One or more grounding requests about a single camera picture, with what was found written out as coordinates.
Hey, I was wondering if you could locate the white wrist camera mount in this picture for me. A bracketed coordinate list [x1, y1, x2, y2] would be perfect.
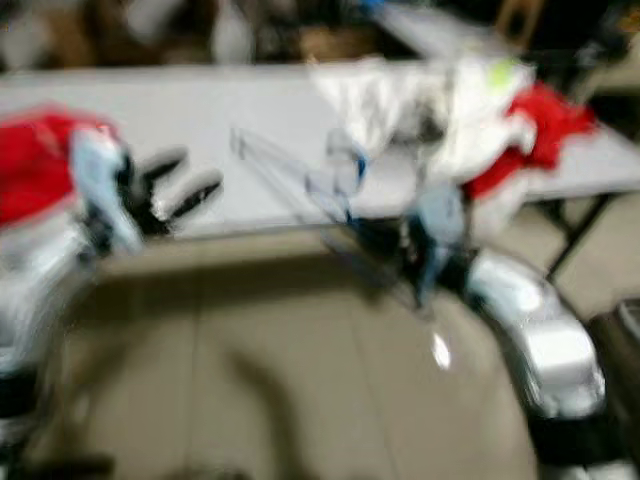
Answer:
[415, 185, 466, 291]
[72, 128, 141, 251]

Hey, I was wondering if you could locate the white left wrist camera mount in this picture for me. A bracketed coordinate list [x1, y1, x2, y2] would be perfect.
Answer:
[72, 128, 141, 251]

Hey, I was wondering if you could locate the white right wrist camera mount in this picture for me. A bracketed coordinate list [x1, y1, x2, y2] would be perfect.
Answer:
[415, 185, 466, 291]

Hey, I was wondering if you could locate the brown wooden chair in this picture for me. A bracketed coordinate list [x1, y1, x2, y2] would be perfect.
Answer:
[495, 0, 546, 46]

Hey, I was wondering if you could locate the white board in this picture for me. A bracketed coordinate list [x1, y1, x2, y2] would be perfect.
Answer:
[0, 15, 53, 69]

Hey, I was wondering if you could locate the red garment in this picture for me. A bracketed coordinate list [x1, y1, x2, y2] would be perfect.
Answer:
[0, 108, 111, 229]
[465, 85, 596, 201]

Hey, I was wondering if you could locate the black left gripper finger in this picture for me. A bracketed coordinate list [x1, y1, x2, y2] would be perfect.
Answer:
[144, 147, 191, 185]
[169, 173, 225, 224]

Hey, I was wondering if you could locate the black table leg frame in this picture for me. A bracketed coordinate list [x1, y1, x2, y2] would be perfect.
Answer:
[550, 195, 611, 279]

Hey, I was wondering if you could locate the white printed shirt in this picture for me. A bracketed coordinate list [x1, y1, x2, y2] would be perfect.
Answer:
[310, 58, 456, 161]

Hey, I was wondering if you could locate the off-white crumpled garment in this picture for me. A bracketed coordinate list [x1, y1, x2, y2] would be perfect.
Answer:
[435, 55, 541, 186]

